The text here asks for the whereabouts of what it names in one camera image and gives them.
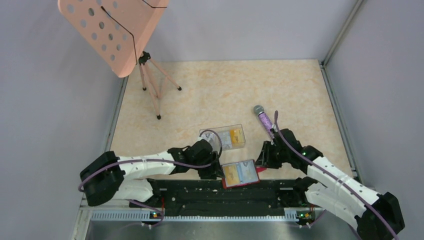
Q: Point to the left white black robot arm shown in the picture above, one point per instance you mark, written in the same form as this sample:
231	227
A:
112	177

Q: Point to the purple glitter microphone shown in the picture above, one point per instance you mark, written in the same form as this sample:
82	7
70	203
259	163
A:
264	119

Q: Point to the white credit card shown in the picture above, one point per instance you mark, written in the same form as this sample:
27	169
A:
225	140
247	172

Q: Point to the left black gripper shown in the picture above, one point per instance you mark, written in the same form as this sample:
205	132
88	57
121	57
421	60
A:
214	170

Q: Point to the red leather card holder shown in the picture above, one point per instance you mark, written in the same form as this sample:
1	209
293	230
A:
240	184

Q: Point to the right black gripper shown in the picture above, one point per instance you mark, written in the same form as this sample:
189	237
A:
264	159

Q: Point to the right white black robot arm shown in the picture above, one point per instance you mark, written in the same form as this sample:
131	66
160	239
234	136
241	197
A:
374	216

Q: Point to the aluminium frame rail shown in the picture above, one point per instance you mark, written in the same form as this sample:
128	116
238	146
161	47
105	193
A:
232	217

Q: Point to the clear plastic card tray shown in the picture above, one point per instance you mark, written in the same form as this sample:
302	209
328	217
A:
217	141

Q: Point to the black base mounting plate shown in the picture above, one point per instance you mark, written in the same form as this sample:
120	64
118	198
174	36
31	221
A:
265	198

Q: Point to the pink perforated music stand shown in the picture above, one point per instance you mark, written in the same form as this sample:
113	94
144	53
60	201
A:
119	30

